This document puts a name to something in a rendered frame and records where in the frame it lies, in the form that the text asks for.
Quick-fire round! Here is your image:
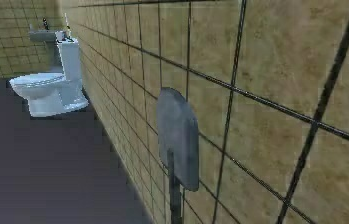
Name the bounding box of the grey shovel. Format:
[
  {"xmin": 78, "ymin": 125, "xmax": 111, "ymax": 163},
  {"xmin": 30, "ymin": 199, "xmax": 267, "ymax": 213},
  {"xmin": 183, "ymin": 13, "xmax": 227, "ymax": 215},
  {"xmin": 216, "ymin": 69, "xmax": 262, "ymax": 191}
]
[{"xmin": 155, "ymin": 86, "xmax": 201, "ymax": 224}]

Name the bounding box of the white toilet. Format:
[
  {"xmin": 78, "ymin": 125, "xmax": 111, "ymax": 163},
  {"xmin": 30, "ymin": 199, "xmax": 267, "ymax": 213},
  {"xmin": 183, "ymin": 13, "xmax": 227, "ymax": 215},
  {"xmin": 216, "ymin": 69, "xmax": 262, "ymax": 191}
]
[{"xmin": 8, "ymin": 37, "xmax": 90, "ymax": 118}]

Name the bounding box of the grey wall sink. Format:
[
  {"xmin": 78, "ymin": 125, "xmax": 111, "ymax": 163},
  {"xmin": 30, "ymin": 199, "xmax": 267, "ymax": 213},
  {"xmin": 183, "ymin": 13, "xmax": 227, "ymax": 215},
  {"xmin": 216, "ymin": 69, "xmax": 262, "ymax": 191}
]
[{"xmin": 28, "ymin": 28, "xmax": 62, "ymax": 43}]

